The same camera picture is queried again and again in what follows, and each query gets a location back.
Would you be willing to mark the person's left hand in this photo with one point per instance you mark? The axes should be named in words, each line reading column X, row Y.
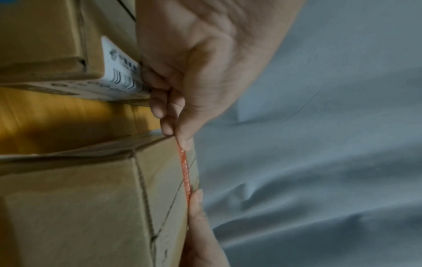
column 204, row 52

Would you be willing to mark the person's right hand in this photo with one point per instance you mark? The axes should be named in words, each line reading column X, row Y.
column 201, row 247

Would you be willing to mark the red label sticker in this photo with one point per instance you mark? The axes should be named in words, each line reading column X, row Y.
column 184, row 169

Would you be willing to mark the plain cardboard box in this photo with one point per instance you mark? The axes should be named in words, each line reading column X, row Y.
column 82, row 208

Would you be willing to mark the cardboard box with blue tape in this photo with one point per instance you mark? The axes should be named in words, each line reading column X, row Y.
column 39, row 39

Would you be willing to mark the grey curtain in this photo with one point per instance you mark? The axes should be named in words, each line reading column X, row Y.
column 329, row 130

